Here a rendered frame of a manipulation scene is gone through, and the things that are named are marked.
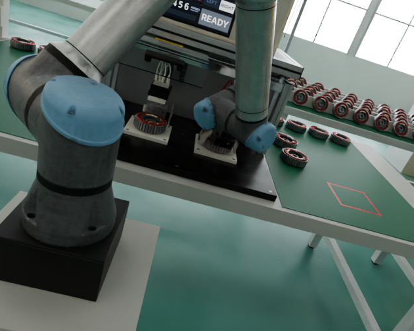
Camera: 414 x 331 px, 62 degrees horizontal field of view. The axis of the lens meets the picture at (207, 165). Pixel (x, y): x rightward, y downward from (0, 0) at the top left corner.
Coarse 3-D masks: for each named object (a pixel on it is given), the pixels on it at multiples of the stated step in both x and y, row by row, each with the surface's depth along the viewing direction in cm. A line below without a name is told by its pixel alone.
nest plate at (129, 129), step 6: (132, 120) 121; (126, 126) 115; (132, 126) 116; (168, 126) 126; (126, 132) 112; (132, 132) 112; (138, 132) 114; (144, 132) 115; (168, 132) 121; (144, 138) 113; (150, 138) 113; (156, 138) 114; (162, 138) 115; (168, 138) 117
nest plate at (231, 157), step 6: (198, 144) 119; (198, 150) 115; (204, 150) 117; (210, 150) 118; (210, 156) 116; (216, 156) 116; (222, 156) 117; (228, 156) 118; (234, 156) 120; (234, 162) 117
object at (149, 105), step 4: (148, 104) 128; (152, 104) 129; (156, 104) 130; (160, 104) 132; (148, 108) 129; (152, 108) 129; (156, 108) 129; (160, 108) 129; (164, 108) 129; (148, 112) 130; (152, 112) 130; (156, 112) 129; (160, 112) 129; (164, 112) 129; (164, 116) 130
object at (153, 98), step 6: (156, 84) 119; (162, 84) 121; (168, 84) 123; (150, 90) 118; (156, 90) 118; (162, 90) 118; (168, 90) 118; (150, 96) 118; (156, 96) 119; (162, 96) 119; (168, 96) 120; (162, 102) 118
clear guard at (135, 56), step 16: (144, 48) 97; (160, 48) 100; (176, 48) 108; (192, 48) 117; (128, 64) 95; (144, 64) 96; (160, 64) 97; (192, 64) 99; (176, 80) 97; (192, 80) 97
